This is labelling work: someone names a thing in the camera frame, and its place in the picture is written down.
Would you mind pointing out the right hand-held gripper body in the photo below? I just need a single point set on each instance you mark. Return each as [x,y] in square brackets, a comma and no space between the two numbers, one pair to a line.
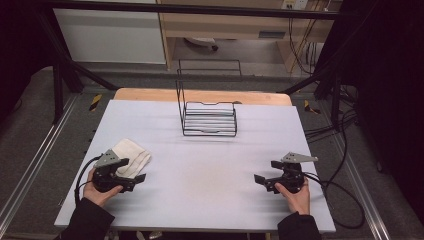
[291,176]

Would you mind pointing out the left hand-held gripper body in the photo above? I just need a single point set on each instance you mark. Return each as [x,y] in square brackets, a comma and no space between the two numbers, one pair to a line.
[106,180]

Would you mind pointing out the white towel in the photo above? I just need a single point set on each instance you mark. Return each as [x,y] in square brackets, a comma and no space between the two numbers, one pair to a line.
[133,153]

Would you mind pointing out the person's left hand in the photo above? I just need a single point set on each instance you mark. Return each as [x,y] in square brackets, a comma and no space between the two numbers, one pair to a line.
[96,195]

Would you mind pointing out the person's right hand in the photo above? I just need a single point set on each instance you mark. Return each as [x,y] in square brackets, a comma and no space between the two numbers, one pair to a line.
[298,201]

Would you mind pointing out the white table cover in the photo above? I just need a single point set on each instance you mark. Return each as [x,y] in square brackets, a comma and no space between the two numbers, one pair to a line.
[200,173]

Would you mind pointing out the yellow black floor tape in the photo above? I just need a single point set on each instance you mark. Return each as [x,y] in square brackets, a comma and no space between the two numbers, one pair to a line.
[96,102]
[310,107]

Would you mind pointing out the wooden table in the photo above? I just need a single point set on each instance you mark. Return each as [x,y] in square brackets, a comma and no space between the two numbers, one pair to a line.
[150,94]

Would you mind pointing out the white cabinet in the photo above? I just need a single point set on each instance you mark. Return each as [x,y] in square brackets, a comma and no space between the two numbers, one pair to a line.
[110,36]

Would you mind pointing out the black curtain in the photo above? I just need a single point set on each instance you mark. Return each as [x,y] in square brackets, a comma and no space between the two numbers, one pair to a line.
[390,83]
[20,50]

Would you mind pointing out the white chair base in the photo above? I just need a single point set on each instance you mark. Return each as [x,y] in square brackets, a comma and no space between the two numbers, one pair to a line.
[200,41]

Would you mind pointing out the light wooden desk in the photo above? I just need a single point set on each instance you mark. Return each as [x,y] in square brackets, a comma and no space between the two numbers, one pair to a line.
[233,23]

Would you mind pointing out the white power strip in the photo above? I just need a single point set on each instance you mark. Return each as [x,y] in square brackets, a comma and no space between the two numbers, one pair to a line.
[295,4]

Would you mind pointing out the aluminium floor rail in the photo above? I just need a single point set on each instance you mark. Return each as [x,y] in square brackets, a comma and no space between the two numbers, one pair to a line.
[361,186]
[36,156]

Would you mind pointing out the black frame leg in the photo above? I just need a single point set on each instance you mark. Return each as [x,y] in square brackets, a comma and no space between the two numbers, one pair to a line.
[328,80]
[65,71]

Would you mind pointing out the black frame crossbar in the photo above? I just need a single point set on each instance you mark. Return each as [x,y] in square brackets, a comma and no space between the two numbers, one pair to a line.
[200,9]

